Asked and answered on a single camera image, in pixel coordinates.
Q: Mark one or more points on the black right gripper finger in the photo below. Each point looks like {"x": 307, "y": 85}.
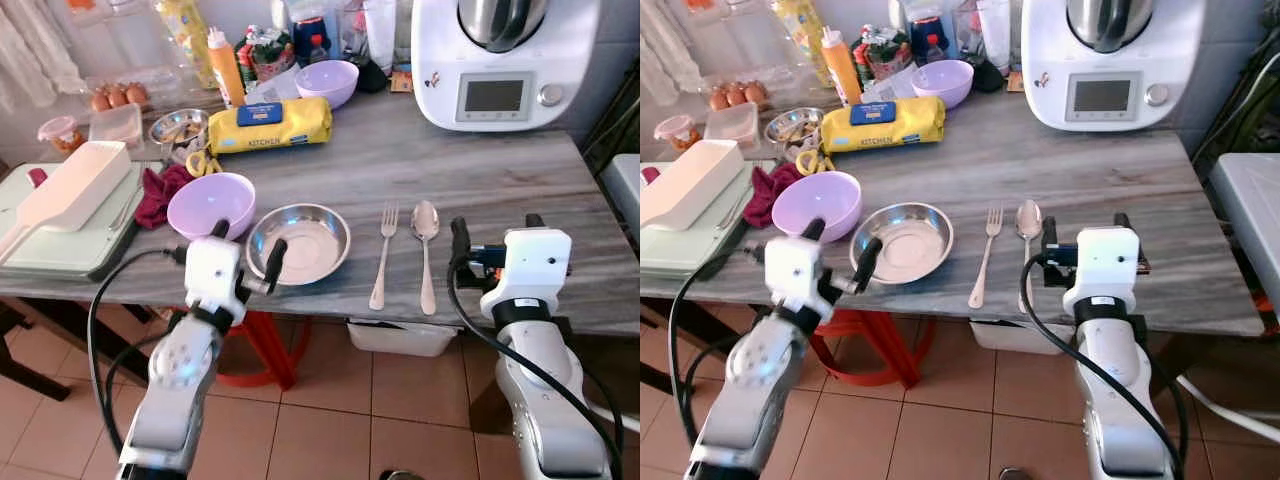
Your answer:
{"x": 1049, "y": 232}
{"x": 1122, "y": 221}
{"x": 460, "y": 238}
{"x": 535, "y": 222}

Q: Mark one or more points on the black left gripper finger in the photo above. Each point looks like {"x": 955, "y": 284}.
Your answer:
{"x": 275, "y": 262}
{"x": 814, "y": 229}
{"x": 866, "y": 262}
{"x": 221, "y": 229}

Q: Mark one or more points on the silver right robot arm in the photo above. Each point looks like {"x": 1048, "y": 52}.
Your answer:
{"x": 1115, "y": 400}
{"x": 540, "y": 400}

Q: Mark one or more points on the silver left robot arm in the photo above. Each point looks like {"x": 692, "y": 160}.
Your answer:
{"x": 745, "y": 390}
{"x": 175, "y": 390}

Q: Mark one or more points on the silver metal spoon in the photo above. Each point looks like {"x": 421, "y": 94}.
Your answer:
{"x": 426, "y": 222}
{"x": 1028, "y": 218}

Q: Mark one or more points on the purple plastic bowl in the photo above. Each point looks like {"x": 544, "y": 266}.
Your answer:
{"x": 205, "y": 200}
{"x": 815, "y": 200}
{"x": 943, "y": 82}
{"x": 328, "y": 82}

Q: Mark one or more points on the stainless steel plate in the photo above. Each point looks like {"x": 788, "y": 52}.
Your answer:
{"x": 310, "y": 245}
{"x": 912, "y": 245}

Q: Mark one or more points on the maroon cloth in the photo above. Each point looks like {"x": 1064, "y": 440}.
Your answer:
{"x": 768, "y": 195}
{"x": 160, "y": 195}

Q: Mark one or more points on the red plastic stool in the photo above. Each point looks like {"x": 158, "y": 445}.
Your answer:
{"x": 270, "y": 350}
{"x": 890, "y": 345}

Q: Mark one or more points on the silver metal fork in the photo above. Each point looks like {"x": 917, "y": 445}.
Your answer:
{"x": 985, "y": 260}
{"x": 383, "y": 260}

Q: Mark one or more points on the white plastic box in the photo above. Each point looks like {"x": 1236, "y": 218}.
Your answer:
{"x": 1015, "y": 336}
{"x": 400, "y": 338}

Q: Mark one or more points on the grey side table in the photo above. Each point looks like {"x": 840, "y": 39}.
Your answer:
{"x": 620, "y": 190}
{"x": 1250, "y": 220}

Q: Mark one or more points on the small stainless steel bowl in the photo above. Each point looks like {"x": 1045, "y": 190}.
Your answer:
{"x": 793, "y": 128}
{"x": 178, "y": 128}

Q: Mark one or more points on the yellow kitchen towel pack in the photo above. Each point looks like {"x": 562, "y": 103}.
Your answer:
{"x": 290, "y": 128}
{"x": 900, "y": 128}

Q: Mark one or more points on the pale green cutting board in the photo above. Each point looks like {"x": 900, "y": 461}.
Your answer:
{"x": 60, "y": 252}
{"x": 690, "y": 250}

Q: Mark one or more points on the clear plastic food container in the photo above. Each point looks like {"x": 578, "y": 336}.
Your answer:
{"x": 731, "y": 124}
{"x": 116, "y": 125}

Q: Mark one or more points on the brown egg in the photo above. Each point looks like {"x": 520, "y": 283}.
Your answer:
{"x": 736, "y": 95}
{"x": 118, "y": 96}
{"x": 756, "y": 93}
{"x": 100, "y": 100}
{"x": 137, "y": 94}
{"x": 718, "y": 99}

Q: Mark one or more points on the orange squeeze sauce bottle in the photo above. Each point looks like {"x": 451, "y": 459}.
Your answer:
{"x": 226, "y": 72}
{"x": 842, "y": 70}

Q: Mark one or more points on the white kitchen cooking machine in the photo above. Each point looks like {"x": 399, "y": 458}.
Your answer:
{"x": 1110, "y": 60}
{"x": 500, "y": 60}

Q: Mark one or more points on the small pink-lidded tub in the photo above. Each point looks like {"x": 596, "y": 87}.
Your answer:
{"x": 678, "y": 133}
{"x": 62, "y": 134}

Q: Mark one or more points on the small black pouch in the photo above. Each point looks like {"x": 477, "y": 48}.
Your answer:
{"x": 988, "y": 76}
{"x": 372, "y": 77}

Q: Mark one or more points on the yellow food bag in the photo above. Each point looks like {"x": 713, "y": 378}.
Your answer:
{"x": 188, "y": 35}
{"x": 805, "y": 35}

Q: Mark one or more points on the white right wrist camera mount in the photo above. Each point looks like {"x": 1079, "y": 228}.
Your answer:
{"x": 1105, "y": 260}
{"x": 535, "y": 262}

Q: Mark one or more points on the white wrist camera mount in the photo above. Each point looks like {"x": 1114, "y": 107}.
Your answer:
{"x": 1105, "y": 260}
{"x": 212, "y": 275}
{"x": 535, "y": 262}
{"x": 792, "y": 272}

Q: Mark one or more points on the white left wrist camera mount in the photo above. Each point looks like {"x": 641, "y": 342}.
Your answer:
{"x": 792, "y": 272}
{"x": 212, "y": 275}

